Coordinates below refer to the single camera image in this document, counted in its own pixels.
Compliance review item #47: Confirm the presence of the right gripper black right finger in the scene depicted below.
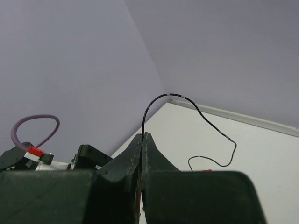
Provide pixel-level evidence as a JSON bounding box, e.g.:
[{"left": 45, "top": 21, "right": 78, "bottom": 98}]
[{"left": 142, "top": 133, "right": 266, "bottom": 224}]

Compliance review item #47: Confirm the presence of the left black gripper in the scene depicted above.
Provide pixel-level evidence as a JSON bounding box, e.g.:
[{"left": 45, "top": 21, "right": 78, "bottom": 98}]
[{"left": 70, "top": 145, "right": 113, "bottom": 170}]

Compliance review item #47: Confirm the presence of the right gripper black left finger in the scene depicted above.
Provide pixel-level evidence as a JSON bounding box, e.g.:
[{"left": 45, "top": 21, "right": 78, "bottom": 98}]
[{"left": 0, "top": 134, "right": 142, "bottom": 224}]

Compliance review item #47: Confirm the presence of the thin wire bundle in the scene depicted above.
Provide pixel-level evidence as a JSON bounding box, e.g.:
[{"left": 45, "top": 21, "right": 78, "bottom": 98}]
[{"left": 140, "top": 93, "right": 238, "bottom": 172}]

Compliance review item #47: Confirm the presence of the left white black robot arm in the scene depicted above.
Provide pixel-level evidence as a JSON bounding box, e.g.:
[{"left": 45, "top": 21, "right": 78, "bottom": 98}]
[{"left": 0, "top": 142, "right": 113, "bottom": 172}]

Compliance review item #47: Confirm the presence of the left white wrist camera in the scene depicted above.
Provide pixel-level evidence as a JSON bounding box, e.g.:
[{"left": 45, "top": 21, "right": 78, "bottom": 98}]
[{"left": 24, "top": 147, "right": 73, "bottom": 171}]

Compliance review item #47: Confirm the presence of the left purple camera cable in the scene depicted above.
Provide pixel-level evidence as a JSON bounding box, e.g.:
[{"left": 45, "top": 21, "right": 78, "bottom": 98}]
[{"left": 11, "top": 114, "right": 60, "bottom": 151}]

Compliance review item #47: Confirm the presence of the aluminium table edge frame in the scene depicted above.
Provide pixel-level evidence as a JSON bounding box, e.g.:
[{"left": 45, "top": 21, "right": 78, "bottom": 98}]
[{"left": 169, "top": 99, "right": 299, "bottom": 137}]

